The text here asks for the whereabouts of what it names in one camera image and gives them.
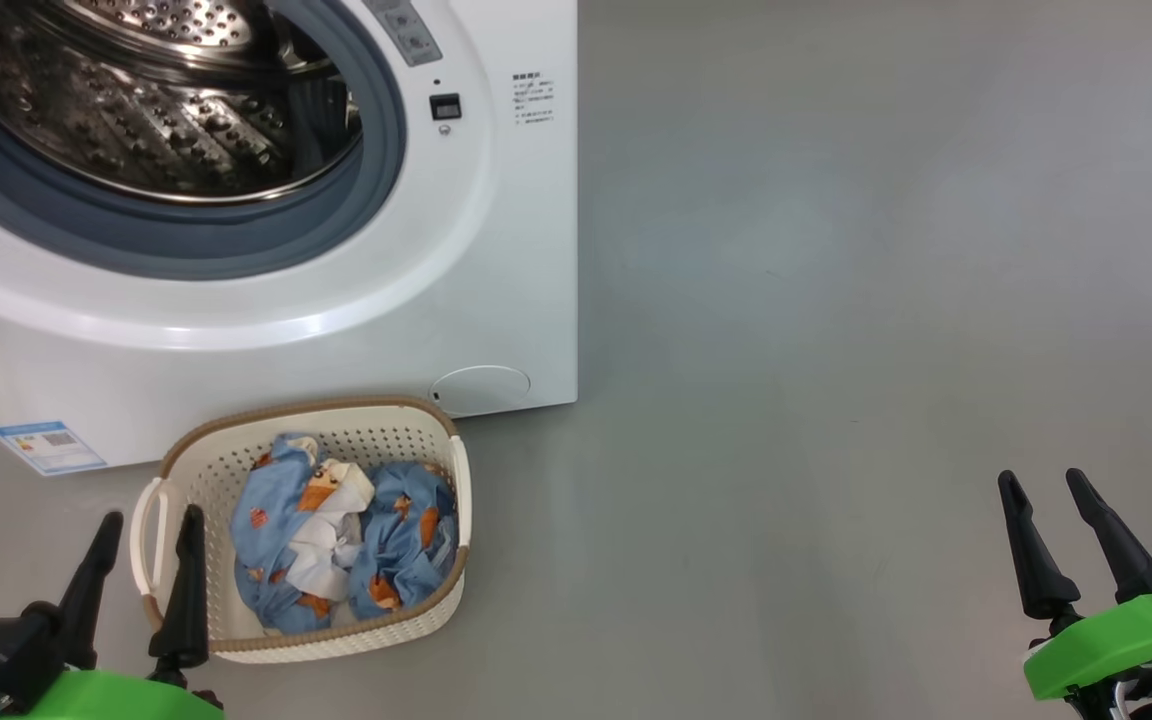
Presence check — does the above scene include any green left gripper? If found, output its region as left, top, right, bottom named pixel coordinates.
left=0, top=504, right=227, bottom=720

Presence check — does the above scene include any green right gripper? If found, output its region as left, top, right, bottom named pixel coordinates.
left=998, top=467, right=1152, bottom=720

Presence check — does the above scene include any blue bear-print garment white lining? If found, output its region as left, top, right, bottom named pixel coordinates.
left=229, top=433, right=377, bottom=636

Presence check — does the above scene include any grey rubber door gasket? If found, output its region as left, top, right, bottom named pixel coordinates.
left=0, top=0, right=409, bottom=282

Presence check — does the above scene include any stainless steel washing machine drum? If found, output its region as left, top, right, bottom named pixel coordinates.
left=0, top=0, right=365, bottom=206

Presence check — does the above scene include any white front-load washing machine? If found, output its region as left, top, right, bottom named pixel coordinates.
left=0, top=0, right=579, bottom=476

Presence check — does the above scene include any blue energy label sticker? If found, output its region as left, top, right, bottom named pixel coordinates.
left=0, top=420, right=108, bottom=476

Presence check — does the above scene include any cream perforated laundry basket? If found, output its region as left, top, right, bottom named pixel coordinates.
left=130, top=396, right=474, bottom=664

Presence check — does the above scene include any round white filter cover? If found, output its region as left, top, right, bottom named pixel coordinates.
left=429, top=365, right=532, bottom=418

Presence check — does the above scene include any grey plastic cover plate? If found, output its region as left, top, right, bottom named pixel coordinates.
left=364, top=0, right=443, bottom=67

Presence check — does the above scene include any printed warning text label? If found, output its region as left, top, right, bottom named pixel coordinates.
left=511, top=70, right=557, bottom=126

